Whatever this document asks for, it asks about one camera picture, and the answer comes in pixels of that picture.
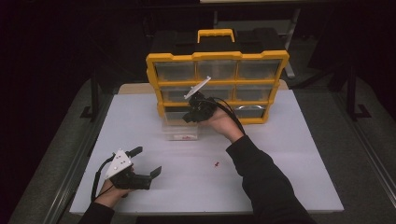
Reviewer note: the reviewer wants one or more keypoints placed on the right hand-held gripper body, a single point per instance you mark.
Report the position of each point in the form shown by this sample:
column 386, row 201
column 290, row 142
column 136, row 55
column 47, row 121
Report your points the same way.
column 202, row 107

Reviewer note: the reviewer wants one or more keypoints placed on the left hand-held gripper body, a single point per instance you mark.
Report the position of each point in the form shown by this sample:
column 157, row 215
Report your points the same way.
column 120, row 165

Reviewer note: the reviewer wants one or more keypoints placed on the clear plastic storage drawer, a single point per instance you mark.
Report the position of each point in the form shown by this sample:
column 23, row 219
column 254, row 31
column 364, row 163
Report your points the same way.
column 180, row 130

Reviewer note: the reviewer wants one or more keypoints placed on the yellow organizer cabinet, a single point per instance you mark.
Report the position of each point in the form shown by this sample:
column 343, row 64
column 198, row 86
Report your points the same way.
column 214, row 56

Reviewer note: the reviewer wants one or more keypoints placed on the red pushpin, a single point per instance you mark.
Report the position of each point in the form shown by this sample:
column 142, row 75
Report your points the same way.
column 217, row 164

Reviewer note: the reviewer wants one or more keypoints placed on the person's right hand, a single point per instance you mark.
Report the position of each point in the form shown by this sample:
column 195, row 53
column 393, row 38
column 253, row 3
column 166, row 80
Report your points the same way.
column 222, row 123

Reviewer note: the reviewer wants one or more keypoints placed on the set of clear cabinet drawers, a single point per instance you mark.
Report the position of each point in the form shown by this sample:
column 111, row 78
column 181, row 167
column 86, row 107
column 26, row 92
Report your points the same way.
column 177, row 71

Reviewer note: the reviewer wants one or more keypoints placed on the tan wooden board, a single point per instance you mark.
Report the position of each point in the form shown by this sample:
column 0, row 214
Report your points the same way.
column 134, row 88

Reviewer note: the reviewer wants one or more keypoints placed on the black metal stand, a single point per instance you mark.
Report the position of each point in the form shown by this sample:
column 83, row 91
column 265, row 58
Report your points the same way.
column 353, row 93
column 93, row 99

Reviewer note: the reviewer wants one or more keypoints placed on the silver metal leg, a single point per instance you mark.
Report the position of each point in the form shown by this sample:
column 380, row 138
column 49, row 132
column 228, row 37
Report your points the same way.
column 292, row 40

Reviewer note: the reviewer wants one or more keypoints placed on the aluminium frame rail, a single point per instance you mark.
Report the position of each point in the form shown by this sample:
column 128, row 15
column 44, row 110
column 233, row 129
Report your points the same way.
column 79, row 158
column 362, row 140

